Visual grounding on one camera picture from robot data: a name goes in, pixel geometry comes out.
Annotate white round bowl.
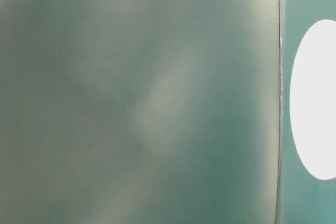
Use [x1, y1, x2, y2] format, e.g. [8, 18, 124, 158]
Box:
[289, 19, 335, 180]

